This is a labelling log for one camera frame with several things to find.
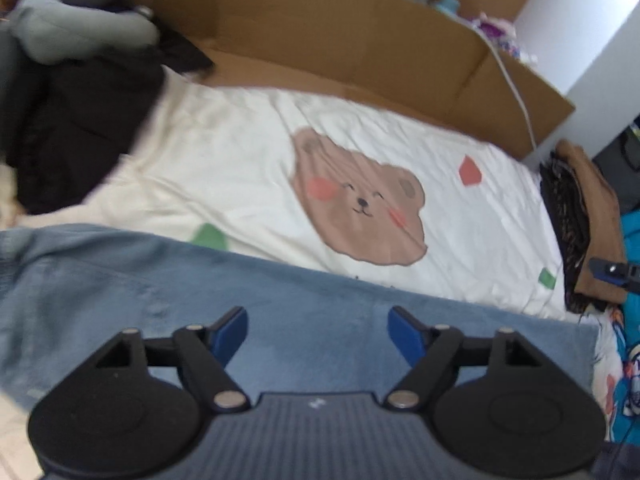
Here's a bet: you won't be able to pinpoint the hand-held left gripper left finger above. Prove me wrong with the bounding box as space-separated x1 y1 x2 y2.
95 306 251 413

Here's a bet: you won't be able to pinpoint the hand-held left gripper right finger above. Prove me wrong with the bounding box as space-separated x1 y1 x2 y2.
385 306 546 411

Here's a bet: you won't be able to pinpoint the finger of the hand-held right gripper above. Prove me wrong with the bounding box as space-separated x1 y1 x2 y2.
589 257 640 293

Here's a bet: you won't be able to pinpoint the blue denim pants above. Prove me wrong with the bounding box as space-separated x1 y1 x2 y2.
0 225 601 411

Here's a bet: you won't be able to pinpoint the black clothes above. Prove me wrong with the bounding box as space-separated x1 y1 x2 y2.
0 25 216 216

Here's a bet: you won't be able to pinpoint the brown folded cloth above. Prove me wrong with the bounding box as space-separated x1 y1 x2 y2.
555 140 628 306

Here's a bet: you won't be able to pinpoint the dark leopard print cloth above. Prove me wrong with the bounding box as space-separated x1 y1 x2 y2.
539 157 598 316

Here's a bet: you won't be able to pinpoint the teal printed blanket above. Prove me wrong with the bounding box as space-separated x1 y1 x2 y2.
597 210 640 441

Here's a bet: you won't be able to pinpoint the cream bear print bedsheet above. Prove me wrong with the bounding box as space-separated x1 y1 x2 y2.
0 67 626 480

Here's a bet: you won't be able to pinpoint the person's dark clothing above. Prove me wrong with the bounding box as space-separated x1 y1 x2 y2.
592 442 640 480

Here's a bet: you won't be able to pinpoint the white purple detergent pouch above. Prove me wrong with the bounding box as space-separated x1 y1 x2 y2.
470 10 538 63

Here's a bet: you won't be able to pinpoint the brown cardboard sheet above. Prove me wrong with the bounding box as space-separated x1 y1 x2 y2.
87 0 576 161

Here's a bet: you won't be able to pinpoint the grey neck pillow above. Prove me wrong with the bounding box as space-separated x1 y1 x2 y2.
10 0 161 66

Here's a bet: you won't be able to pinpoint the white hose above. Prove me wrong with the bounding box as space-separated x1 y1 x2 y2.
472 27 538 151

